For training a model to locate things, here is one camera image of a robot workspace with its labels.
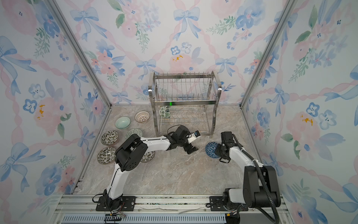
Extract blue triangle pattern bowl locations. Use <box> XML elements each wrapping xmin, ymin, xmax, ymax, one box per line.
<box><xmin>205</xmin><ymin>142</ymin><xmax>219</xmax><ymax>159</ymax></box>

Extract green leaf pattern bowl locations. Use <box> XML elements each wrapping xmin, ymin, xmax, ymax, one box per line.
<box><xmin>159</xmin><ymin>106</ymin><xmax>171</xmax><ymax>119</ymax></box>

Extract steel two-tier dish rack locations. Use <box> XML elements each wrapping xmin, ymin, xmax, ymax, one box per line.
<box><xmin>148</xmin><ymin>71</ymin><xmax>223</xmax><ymax>137</ymax></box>

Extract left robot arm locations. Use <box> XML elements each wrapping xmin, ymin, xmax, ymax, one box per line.
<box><xmin>100</xmin><ymin>125</ymin><xmax>201</xmax><ymax>211</ymax></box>

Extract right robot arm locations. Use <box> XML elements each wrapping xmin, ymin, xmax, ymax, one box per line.
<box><xmin>207</xmin><ymin>131</ymin><xmax>281</xmax><ymax>224</ymax></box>

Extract black floral bowl centre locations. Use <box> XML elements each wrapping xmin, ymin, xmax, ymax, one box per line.
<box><xmin>140</xmin><ymin>151</ymin><xmax>155</xmax><ymax>163</ymax></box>

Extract maroon patterned white bowl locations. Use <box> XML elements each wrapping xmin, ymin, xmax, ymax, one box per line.
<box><xmin>135</xmin><ymin>111</ymin><xmax>150</xmax><ymax>123</ymax></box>

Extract green geometric pattern bowl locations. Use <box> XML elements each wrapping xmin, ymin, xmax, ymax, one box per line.
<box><xmin>125</xmin><ymin>128</ymin><xmax>143</xmax><ymax>140</ymax></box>

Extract mint green bowl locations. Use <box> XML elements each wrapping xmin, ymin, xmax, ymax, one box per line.
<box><xmin>115</xmin><ymin>116</ymin><xmax>131</xmax><ymax>129</ymax></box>

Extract black floral bowl upper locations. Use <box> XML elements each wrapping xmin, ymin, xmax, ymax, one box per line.
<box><xmin>100</xmin><ymin>130</ymin><xmax>119</xmax><ymax>146</ymax></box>

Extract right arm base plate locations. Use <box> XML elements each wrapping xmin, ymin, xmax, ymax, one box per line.
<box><xmin>206</xmin><ymin>196</ymin><xmax>249</xmax><ymax>212</ymax></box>

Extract black corrugated cable conduit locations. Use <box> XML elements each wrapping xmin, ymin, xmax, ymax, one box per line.
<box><xmin>232</xmin><ymin>133</ymin><xmax>281</xmax><ymax>224</ymax></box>

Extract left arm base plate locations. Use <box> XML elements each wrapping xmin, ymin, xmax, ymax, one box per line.
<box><xmin>96</xmin><ymin>196</ymin><xmax>136</xmax><ymax>213</ymax></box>

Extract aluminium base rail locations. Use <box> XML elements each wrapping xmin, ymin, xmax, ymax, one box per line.
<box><xmin>50</xmin><ymin>194</ymin><xmax>293</xmax><ymax>224</ymax></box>

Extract right aluminium frame post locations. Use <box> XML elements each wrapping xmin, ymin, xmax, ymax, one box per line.
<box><xmin>240</xmin><ymin>0</ymin><xmax>296</xmax><ymax>109</ymax></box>

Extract aluminium frame post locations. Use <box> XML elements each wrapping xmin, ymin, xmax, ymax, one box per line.
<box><xmin>240</xmin><ymin>0</ymin><xmax>296</xmax><ymax>109</ymax></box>
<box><xmin>44</xmin><ymin>0</ymin><xmax>112</xmax><ymax>108</ymax></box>

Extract left aluminium frame post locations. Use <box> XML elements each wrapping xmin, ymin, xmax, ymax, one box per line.
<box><xmin>44</xmin><ymin>0</ymin><xmax>112</xmax><ymax>108</ymax></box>

